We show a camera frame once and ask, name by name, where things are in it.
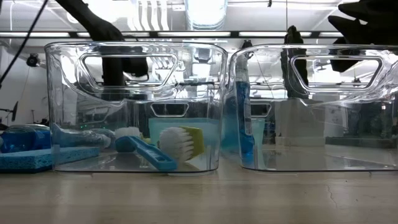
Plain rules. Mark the light blue sponge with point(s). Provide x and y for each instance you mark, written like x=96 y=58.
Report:
x=31 y=160

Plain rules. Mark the red and black tool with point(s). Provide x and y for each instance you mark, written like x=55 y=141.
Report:
x=14 y=112

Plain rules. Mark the blue dish brush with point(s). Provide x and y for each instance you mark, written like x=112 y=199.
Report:
x=152 y=155

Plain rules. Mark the small black dome camera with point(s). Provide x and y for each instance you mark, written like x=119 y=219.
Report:
x=32 y=59

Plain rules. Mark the black aluminium frame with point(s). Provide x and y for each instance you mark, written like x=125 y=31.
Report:
x=357 y=142

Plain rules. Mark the green cactus plant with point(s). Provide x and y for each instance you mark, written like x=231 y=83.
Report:
x=293 y=77

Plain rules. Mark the white cylindrical ceiling light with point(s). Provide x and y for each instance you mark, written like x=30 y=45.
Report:
x=206 y=15

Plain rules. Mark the black overhead beam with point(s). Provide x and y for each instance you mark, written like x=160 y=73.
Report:
x=153 y=34

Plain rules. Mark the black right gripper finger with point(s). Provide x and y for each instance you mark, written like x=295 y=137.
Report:
x=342 y=59

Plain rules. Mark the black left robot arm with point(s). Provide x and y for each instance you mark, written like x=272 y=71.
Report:
x=93 y=21

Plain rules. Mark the clear plastic bin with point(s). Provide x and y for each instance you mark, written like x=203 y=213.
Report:
x=62 y=93
x=342 y=96

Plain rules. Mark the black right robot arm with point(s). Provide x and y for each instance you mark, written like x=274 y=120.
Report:
x=373 y=7

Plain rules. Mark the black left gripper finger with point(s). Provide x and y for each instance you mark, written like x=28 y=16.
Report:
x=113 y=88

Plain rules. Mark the lime green dish brush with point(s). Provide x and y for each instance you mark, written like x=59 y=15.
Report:
x=196 y=140

